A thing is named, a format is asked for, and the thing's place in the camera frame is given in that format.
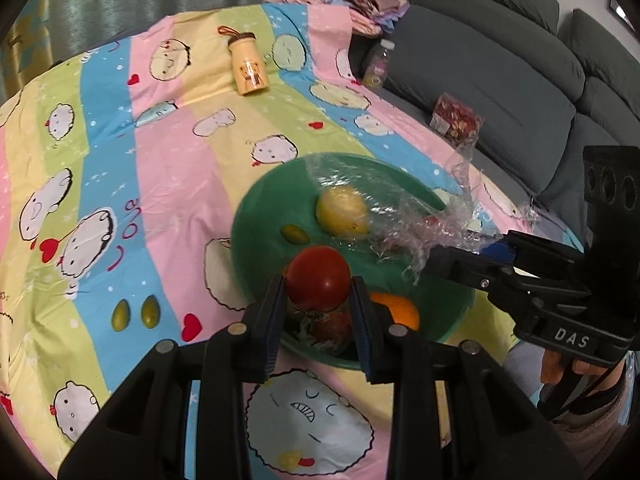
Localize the orange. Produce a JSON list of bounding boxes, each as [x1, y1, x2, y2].
[[370, 292, 421, 330]]

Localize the clear plastic wrap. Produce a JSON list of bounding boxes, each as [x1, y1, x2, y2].
[[307, 146, 542, 286]]

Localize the yellow grapefruit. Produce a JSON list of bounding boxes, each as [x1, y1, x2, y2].
[[314, 185, 369, 238]]

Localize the red tomato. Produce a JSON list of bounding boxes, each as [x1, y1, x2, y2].
[[284, 245, 352, 312]]

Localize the plastic-wrapped red fruits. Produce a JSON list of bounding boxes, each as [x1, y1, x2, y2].
[[285, 304, 352, 352]]

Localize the small green-orange fruit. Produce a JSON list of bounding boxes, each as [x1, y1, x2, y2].
[[280, 224, 310, 246]]

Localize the person's right hand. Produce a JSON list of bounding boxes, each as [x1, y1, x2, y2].
[[539, 349, 626, 386]]

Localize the green plastic bowl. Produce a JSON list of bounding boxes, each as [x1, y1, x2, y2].
[[231, 153, 475, 342]]

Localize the small green fruit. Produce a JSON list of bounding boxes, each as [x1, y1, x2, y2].
[[141, 295, 160, 330], [111, 299, 131, 333]]

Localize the red patterned box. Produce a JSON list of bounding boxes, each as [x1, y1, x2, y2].
[[428, 93, 484, 148]]

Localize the clear plastic bottle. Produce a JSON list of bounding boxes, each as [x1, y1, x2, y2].
[[362, 39, 395, 89]]

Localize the grey sofa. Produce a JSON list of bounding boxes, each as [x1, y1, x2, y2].
[[380, 0, 639, 242]]

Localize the colourful cartoon bed sheet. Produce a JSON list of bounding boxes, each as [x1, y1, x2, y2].
[[1, 3, 534, 474]]

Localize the yellow cartoon bottle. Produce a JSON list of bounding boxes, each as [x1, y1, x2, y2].
[[217, 25, 269, 96]]

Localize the yellow patterned curtain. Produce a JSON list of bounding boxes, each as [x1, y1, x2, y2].
[[1, 0, 53, 98]]

